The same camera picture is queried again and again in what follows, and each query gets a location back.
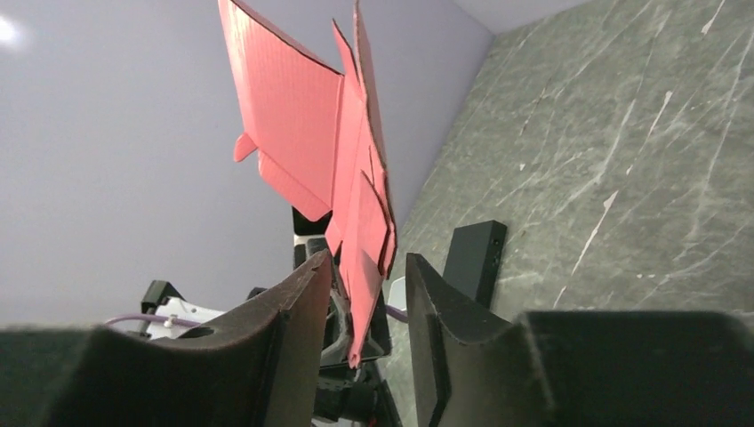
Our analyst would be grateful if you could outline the red cardboard paper box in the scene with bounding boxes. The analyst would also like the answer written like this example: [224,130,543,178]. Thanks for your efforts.
[218,1,397,367]

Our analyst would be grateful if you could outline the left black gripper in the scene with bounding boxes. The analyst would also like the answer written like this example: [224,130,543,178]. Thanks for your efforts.
[292,205,404,427]

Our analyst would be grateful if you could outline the black box near left arm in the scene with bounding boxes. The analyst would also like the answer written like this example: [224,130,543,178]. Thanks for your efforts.
[443,221,508,309]

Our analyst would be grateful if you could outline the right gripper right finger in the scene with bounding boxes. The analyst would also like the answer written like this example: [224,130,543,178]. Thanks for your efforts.
[405,254,753,426]

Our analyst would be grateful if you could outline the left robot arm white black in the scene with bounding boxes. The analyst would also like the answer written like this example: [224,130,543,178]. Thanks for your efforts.
[107,280,402,426]

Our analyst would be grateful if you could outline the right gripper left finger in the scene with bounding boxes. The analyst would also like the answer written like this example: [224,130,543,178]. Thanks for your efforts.
[1,251,333,426]

